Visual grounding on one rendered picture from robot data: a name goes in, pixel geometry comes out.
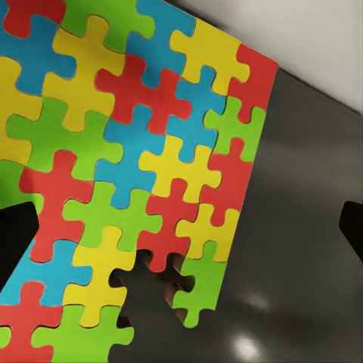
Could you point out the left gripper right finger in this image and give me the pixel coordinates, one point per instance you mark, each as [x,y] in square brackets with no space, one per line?
[351,225]

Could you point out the desk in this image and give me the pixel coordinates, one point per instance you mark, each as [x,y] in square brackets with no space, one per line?
[293,286]

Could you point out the jigsaw puzzle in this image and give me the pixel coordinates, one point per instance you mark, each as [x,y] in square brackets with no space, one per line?
[131,125]

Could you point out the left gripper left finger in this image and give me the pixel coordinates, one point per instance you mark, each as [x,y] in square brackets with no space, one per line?
[18,227]

